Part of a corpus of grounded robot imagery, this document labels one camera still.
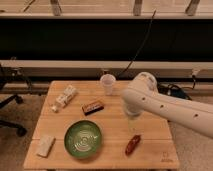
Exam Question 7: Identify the white plastic bottle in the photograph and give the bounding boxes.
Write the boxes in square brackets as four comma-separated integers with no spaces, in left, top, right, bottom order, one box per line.
[51,85,78,113]

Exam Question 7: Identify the blue power adapter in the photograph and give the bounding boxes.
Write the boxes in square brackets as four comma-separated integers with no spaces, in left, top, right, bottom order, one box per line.
[168,89,191,100]

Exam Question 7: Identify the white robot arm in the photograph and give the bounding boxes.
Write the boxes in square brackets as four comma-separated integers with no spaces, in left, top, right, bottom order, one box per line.
[121,72,213,138]

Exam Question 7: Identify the brown chocolate bar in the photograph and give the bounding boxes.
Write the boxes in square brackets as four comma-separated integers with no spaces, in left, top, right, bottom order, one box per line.
[82,101,104,115]

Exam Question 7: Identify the black office chair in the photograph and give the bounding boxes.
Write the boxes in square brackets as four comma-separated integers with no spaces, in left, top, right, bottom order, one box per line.
[0,63,28,137]

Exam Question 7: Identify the green ceramic bowl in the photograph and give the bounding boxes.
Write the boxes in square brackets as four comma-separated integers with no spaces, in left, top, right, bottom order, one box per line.
[64,120,102,159]

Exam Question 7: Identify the clear plastic cup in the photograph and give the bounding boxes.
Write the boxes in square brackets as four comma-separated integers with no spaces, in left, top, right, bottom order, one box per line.
[100,74,116,95]

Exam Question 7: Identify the red brown packet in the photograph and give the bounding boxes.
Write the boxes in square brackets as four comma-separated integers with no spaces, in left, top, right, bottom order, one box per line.
[125,135,141,156]

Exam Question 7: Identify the black hanging cable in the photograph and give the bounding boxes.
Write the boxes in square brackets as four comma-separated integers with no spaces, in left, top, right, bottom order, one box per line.
[116,9,157,79]

